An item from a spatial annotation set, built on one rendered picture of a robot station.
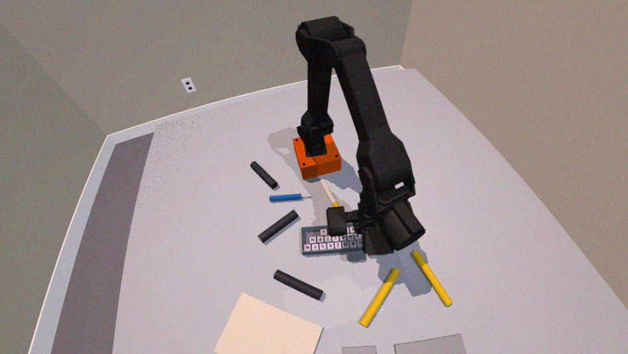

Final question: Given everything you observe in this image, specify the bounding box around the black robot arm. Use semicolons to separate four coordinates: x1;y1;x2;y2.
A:
295;16;426;255

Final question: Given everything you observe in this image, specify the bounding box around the black cylinder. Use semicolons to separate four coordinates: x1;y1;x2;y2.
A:
258;210;298;243
274;270;323;300
250;161;278;189

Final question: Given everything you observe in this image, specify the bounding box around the blue stylus with grey tip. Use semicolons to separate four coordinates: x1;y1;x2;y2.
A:
270;194;311;202

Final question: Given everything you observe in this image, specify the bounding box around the grey keyboard with white letter keys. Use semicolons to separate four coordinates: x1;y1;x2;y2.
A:
301;223;362;255

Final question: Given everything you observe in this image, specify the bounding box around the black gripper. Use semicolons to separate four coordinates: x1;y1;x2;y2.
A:
326;202;379;237

